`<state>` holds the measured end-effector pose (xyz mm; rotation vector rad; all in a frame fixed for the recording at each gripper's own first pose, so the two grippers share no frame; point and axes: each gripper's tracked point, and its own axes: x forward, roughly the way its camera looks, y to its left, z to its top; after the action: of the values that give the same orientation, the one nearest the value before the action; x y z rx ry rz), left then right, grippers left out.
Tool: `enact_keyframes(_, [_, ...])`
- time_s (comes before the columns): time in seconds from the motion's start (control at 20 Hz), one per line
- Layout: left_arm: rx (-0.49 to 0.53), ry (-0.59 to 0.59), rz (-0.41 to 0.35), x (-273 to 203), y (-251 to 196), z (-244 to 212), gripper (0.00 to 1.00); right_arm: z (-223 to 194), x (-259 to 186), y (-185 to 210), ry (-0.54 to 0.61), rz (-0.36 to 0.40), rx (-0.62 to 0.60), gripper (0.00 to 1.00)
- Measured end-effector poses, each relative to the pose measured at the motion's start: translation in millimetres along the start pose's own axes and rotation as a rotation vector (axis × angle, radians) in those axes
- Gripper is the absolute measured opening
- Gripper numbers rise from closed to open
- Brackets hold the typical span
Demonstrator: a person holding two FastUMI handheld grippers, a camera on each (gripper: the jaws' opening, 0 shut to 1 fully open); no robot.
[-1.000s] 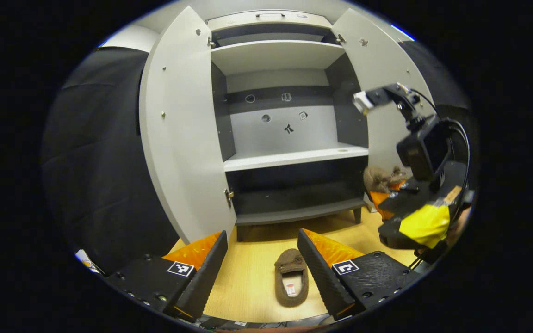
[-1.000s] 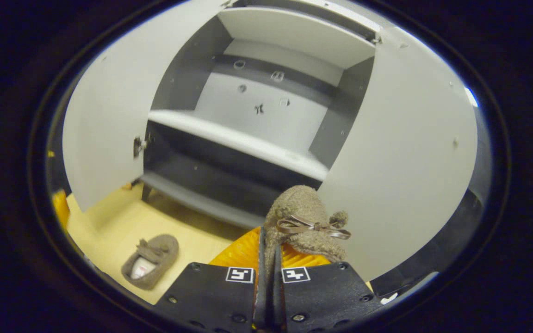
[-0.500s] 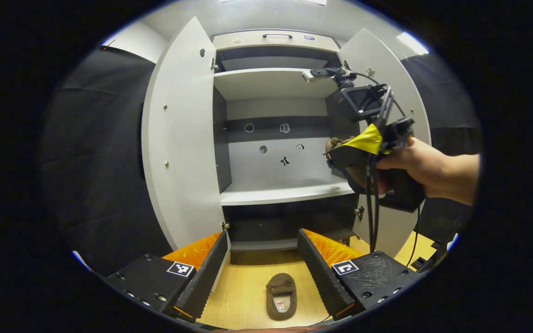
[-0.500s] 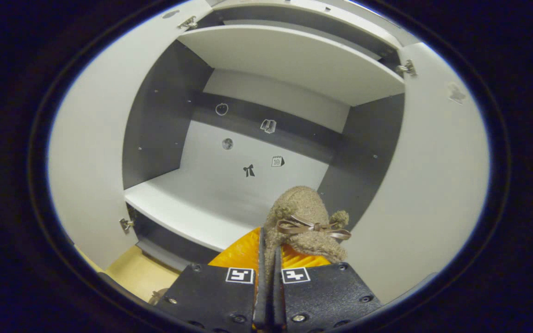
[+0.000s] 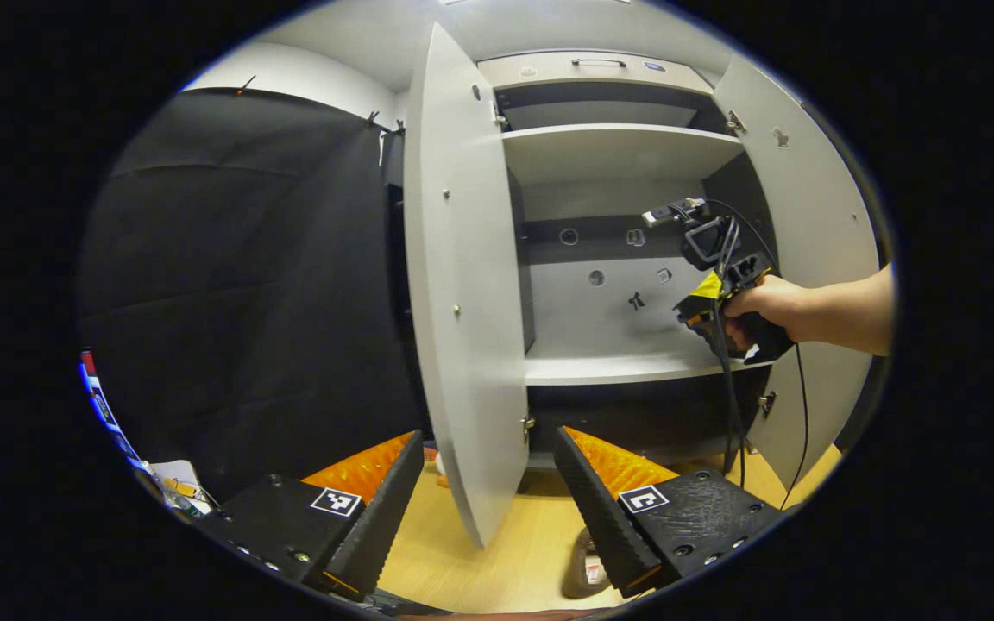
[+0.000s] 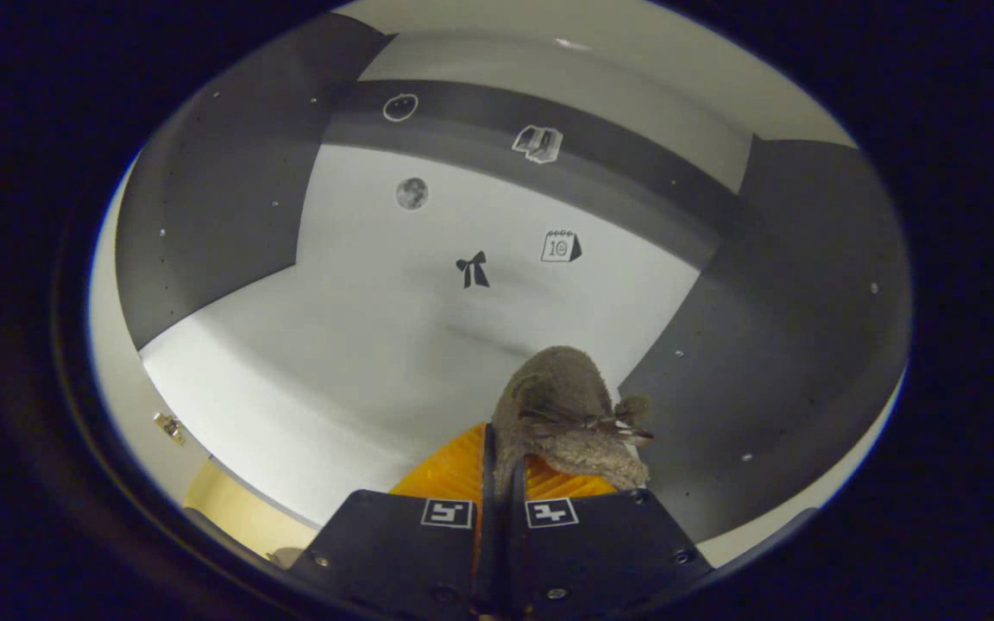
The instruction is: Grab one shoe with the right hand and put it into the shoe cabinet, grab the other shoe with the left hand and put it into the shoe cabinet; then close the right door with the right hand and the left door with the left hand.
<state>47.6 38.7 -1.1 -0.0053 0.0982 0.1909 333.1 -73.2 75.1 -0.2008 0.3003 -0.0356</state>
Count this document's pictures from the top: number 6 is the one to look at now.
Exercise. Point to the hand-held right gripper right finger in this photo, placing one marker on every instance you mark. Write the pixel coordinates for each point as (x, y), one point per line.
(600, 552)

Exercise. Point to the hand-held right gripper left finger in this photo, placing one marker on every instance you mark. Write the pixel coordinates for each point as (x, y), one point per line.
(402, 556)

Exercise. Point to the grey shoe cabinet door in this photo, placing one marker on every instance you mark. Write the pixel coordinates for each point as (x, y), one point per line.
(773, 517)
(117, 371)

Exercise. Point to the grey shoe cabinet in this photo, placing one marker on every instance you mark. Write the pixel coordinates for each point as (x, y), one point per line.
(376, 345)

